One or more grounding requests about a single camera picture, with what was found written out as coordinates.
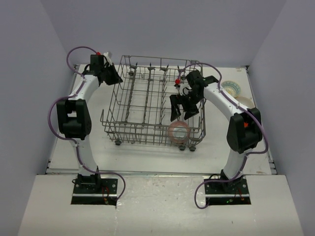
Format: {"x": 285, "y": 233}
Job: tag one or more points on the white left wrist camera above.
{"x": 108, "y": 56}

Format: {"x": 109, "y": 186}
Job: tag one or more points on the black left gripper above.
{"x": 115, "y": 79}

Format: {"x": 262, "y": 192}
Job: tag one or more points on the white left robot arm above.
{"x": 74, "y": 119}

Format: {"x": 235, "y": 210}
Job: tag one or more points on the beige white bowl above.
{"x": 245, "y": 101}

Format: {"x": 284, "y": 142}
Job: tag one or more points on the pink rimmed white bowl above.
{"x": 178, "y": 132}

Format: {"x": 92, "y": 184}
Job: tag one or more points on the grey wire dish rack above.
{"x": 140, "y": 108}

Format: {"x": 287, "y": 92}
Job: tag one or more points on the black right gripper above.
{"x": 190, "y": 112}

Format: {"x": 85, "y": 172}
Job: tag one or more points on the floral white bowl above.
{"x": 232, "y": 88}

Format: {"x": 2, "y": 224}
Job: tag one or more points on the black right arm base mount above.
{"x": 223, "y": 194}

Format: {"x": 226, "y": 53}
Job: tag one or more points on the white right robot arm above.
{"x": 243, "y": 132}

